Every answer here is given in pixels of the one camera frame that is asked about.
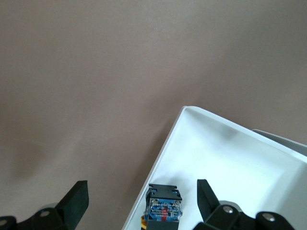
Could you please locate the white plastic bin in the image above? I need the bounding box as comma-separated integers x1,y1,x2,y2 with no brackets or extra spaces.
121,105,307,230

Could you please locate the white drawer cabinet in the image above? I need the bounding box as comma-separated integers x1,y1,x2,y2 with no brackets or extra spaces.
253,128,307,163

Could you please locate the brown paper table cover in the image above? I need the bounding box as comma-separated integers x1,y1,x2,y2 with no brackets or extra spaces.
0,0,307,230

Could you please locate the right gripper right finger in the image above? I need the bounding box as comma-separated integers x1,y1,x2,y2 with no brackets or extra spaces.
194,178,296,230

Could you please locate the green push button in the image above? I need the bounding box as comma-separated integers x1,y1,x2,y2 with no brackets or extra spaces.
140,183,184,230

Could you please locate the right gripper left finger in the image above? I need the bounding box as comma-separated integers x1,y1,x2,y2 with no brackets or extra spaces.
0,180,90,230

